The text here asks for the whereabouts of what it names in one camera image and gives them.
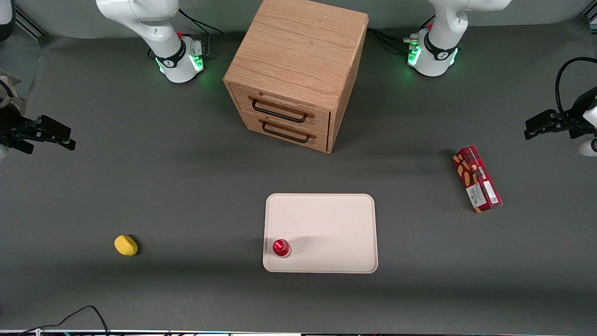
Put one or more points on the yellow lemon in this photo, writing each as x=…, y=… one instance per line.
x=125, y=245

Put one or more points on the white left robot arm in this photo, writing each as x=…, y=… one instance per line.
x=438, y=53

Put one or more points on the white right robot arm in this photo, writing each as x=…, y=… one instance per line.
x=173, y=65

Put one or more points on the beige plastic tray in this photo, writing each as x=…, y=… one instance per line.
x=331, y=228

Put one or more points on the aluminium frame rail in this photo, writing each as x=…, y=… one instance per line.
x=30, y=23

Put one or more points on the oak wooden drawer cabinet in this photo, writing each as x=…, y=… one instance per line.
x=298, y=51

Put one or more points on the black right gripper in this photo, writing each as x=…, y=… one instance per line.
x=10, y=127

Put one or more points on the red tartan cookie box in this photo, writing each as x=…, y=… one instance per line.
x=476, y=179

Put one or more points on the wooden drawer front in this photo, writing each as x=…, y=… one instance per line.
x=289, y=135
x=280, y=109

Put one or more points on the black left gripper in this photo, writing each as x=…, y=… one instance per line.
x=572, y=121

